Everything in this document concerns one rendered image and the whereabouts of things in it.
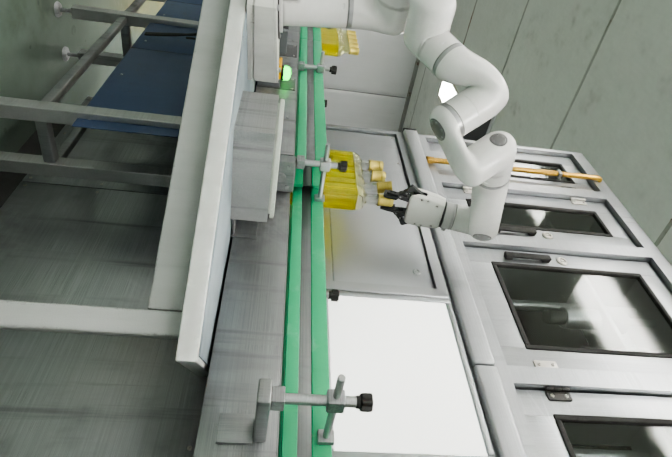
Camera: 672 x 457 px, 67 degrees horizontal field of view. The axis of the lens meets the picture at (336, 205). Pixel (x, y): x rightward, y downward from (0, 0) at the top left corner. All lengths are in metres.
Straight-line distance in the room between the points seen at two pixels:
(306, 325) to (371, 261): 0.46
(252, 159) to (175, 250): 0.25
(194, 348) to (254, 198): 0.38
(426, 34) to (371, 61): 6.49
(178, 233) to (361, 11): 0.63
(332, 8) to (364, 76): 6.51
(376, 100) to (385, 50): 0.77
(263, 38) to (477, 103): 0.47
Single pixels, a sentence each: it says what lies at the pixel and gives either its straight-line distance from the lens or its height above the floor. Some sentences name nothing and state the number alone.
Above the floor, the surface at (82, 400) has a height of 0.50.
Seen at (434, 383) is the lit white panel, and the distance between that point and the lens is 1.22.
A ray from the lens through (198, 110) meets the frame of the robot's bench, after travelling 1.02.
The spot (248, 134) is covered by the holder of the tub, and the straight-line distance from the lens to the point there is 1.00.
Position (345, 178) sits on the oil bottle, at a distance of 1.46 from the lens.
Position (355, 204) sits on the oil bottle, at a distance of 1.42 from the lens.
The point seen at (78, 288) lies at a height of 0.40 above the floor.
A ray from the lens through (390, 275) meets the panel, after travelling 1.41.
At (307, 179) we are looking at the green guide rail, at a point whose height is 0.92.
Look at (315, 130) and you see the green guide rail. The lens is 1.44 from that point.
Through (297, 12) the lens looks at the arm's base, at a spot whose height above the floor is 0.85.
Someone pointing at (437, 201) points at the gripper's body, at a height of 1.28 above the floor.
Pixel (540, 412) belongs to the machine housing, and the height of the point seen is 1.48.
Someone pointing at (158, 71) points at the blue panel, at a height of 0.45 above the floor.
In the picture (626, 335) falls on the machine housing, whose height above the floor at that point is 1.83.
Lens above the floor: 0.84
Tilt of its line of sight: 7 degrees up
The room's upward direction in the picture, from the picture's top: 95 degrees clockwise
